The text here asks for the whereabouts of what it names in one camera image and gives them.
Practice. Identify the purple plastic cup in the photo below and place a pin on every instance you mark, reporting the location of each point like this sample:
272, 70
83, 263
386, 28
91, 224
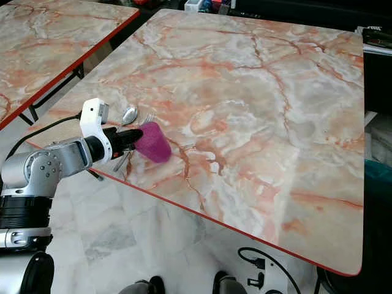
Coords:
155, 142

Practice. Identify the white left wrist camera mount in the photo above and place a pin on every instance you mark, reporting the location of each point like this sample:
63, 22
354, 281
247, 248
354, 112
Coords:
94, 115

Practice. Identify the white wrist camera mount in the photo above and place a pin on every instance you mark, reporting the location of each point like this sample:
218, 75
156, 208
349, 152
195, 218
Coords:
94, 115
264, 275

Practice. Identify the white and blue box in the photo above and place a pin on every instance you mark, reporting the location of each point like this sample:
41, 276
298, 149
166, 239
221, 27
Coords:
197, 5

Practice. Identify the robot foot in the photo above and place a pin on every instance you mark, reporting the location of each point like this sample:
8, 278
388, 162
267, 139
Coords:
142, 285
229, 283

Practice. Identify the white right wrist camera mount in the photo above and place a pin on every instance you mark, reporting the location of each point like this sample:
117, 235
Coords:
264, 275

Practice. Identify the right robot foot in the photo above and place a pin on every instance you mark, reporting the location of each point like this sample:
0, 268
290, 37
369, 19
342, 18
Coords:
229, 283

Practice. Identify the small marble-pattern table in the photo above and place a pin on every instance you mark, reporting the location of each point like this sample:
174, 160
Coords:
55, 43

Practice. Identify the silver metal spoon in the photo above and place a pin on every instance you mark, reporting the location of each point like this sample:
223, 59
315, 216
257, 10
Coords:
130, 116

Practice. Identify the black cabinet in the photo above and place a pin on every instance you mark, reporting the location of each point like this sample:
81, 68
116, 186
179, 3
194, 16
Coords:
300, 11

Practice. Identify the large marble-pattern table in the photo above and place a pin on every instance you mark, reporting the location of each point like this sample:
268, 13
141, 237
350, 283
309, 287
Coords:
251, 122

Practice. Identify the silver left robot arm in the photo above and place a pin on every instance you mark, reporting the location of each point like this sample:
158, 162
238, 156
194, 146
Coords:
30, 174

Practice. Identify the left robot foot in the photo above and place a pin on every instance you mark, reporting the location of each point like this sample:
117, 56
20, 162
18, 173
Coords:
142, 285

